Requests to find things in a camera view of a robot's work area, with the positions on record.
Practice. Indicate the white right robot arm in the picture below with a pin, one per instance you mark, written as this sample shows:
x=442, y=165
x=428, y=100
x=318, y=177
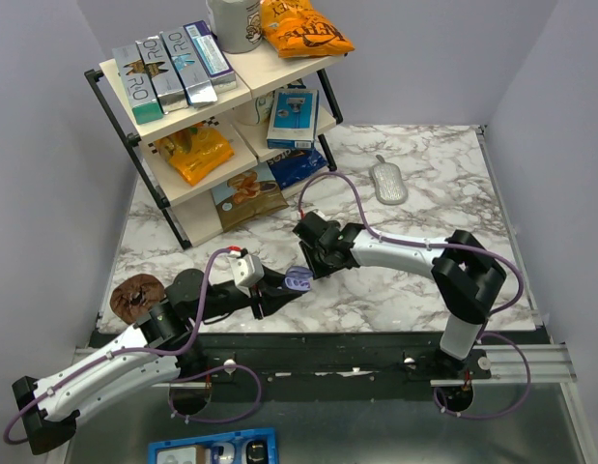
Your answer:
x=468, y=279

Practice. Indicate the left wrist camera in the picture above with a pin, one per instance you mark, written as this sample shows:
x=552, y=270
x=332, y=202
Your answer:
x=247, y=270

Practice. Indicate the black frame wooden shelf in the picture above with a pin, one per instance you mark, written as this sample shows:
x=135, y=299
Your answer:
x=190, y=211

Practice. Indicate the white cup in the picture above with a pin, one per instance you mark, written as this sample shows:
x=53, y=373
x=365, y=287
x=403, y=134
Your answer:
x=256, y=111

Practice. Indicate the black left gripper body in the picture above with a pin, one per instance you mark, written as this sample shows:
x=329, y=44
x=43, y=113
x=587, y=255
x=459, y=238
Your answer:
x=254, y=302

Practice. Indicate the dark blue snack bag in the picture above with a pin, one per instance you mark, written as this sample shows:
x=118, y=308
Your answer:
x=294, y=166

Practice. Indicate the purple white box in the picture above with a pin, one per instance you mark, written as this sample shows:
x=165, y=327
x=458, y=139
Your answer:
x=221, y=74

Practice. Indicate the blue plastic tray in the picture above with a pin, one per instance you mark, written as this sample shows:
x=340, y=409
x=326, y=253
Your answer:
x=244, y=446

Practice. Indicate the teal RO box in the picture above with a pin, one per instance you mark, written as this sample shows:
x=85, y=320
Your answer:
x=142, y=98

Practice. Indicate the blue razor box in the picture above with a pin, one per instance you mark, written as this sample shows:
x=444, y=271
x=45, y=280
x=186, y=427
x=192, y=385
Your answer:
x=293, y=120

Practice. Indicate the orange chips bag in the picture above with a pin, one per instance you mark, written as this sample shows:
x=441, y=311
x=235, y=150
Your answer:
x=296, y=29

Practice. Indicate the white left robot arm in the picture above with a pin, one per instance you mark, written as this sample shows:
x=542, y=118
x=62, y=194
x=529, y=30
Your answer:
x=160, y=346

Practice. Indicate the orange snack bag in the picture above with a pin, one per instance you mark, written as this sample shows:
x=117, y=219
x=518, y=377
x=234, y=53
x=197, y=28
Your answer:
x=195, y=152

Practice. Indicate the blue silver RO box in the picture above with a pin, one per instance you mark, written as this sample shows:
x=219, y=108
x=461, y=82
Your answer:
x=198, y=87

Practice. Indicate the grey printed mug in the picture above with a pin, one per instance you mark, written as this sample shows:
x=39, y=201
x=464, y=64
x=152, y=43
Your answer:
x=236, y=24

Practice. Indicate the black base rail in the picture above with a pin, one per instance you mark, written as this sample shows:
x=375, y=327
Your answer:
x=316, y=367

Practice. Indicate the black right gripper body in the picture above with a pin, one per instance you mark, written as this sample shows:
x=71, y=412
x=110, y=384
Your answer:
x=316, y=262

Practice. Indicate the brown cookie bag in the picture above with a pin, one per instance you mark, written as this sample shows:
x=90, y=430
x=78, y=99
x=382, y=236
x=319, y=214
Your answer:
x=252, y=194

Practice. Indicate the brown crumpled wrapper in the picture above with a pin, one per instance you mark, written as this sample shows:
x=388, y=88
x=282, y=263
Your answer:
x=135, y=296

